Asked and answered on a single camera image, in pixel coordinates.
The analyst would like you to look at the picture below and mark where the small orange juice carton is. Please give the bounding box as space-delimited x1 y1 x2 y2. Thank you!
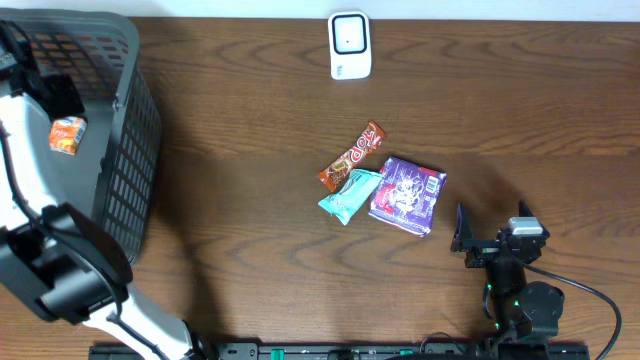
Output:
49 116 88 155

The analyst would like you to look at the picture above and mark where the grey plastic basket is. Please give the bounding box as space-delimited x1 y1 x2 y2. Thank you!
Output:
0 7 163 324

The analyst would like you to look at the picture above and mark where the teal snack wrapper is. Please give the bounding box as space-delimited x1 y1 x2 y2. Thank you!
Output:
318 169 383 226

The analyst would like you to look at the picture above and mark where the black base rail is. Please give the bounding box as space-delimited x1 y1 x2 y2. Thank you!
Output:
88 341 592 360

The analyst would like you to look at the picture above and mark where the purple snack packet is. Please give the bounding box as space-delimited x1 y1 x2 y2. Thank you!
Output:
368 157 447 236

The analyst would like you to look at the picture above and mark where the red chocolate bar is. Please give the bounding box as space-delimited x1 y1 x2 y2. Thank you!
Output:
318 121 386 192

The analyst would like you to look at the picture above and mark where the white barcode scanner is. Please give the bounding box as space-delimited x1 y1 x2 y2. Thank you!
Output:
327 11 372 81

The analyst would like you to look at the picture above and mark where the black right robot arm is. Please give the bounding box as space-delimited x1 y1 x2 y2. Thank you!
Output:
451 201 565 341

